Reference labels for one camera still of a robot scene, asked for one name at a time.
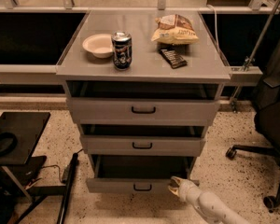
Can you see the metal diagonal rod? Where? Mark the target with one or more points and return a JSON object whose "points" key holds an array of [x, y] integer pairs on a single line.
{"points": [[248, 61]]}

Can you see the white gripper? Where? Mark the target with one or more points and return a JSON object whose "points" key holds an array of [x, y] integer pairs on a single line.
{"points": [[186, 189]]}

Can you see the black office chair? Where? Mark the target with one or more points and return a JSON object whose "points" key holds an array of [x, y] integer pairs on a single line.
{"points": [[266, 101]]}

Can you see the dark soda can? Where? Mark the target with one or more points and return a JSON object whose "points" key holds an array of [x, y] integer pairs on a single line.
{"points": [[122, 50]]}

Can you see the grey top drawer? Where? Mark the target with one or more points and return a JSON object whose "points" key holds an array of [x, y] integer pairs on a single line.
{"points": [[140, 111]]}

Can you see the black tripod leg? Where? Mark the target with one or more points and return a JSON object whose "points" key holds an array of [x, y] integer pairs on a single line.
{"points": [[68, 187]]}

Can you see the grey middle drawer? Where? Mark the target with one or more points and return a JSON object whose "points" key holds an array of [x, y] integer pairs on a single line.
{"points": [[142, 145]]}

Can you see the dark chocolate bar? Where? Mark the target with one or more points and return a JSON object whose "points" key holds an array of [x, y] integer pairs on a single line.
{"points": [[173, 58]]}

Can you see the yellow chip bag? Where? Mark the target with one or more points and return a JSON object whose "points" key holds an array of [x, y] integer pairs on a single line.
{"points": [[174, 30]]}

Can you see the grey bottom drawer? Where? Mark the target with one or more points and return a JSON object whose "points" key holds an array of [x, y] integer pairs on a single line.
{"points": [[137, 174]]}

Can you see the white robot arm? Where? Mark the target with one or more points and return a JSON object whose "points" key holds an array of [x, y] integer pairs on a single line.
{"points": [[207, 204]]}

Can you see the white paper bowl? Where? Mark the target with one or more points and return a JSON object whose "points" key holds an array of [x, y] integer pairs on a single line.
{"points": [[100, 46]]}

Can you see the black headphones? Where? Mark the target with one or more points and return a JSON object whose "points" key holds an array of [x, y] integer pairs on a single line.
{"points": [[8, 142]]}

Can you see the grey drawer cabinet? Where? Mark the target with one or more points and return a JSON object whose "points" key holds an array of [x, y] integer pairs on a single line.
{"points": [[148, 77]]}

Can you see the grey drawer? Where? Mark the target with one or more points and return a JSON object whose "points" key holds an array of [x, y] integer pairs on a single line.
{"points": [[140, 111], [142, 145], [137, 174]]}

